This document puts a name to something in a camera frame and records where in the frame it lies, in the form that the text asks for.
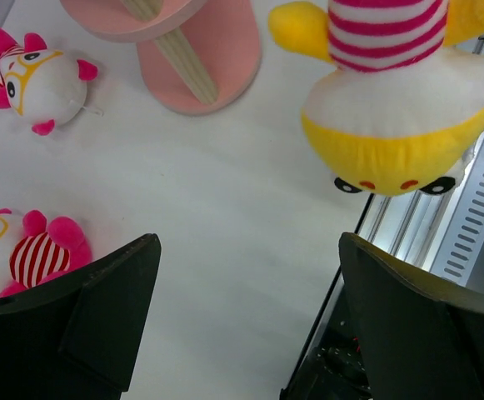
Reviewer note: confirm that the yellow chick plush striped shirt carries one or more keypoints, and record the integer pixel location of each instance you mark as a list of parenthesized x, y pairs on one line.
[(404, 104)]

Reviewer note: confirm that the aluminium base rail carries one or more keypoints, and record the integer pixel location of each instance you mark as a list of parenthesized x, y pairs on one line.
[(442, 235)]

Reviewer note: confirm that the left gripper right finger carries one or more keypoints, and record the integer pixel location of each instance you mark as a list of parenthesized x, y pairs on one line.
[(421, 336)]

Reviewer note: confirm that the pink three-tier shelf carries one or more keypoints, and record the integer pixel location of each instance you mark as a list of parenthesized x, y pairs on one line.
[(195, 56)]

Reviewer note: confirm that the white bird plush pink bow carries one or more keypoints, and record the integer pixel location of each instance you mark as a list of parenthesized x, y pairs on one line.
[(45, 87)]

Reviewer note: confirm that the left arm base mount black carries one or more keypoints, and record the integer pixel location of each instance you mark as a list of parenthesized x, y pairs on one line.
[(330, 365)]

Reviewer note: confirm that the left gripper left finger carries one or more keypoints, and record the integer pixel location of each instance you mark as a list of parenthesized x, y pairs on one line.
[(77, 336)]

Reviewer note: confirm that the white panda plush pink limbs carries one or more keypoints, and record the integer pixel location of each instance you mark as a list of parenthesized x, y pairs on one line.
[(34, 250)]

